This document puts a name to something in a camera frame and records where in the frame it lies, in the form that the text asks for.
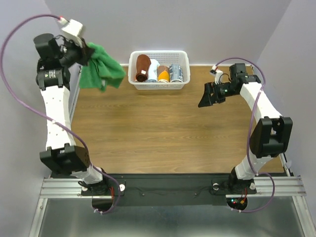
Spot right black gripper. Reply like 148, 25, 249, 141
198, 80, 238, 108

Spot green towel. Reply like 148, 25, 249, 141
79, 42, 126, 92

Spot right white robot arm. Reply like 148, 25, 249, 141
198, 63, 293, 195

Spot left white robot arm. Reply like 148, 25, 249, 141
33, 33, 110, 195

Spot grey patterned rolled towel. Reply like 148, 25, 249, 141
169, 64, 184, 82

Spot brown orange rolled towel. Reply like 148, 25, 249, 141
157, 65, 170, 82

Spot white plastic basket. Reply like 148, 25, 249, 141
128, 50, 191, 90

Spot white blue rolled towel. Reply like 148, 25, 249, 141
145, 59, 160, 82

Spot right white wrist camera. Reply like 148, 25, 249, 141
210, 65, 229, 84

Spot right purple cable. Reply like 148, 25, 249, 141
212, 57, 276, 213

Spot purple cable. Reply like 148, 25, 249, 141
212, 57, 276, 213
0, 14, 122, 215

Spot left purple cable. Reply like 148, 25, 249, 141
0, 14, 122, 215

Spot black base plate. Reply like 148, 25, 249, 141
77, 174, 256, 210

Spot aluminium frame rail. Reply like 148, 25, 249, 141
29, 66, 98, 237

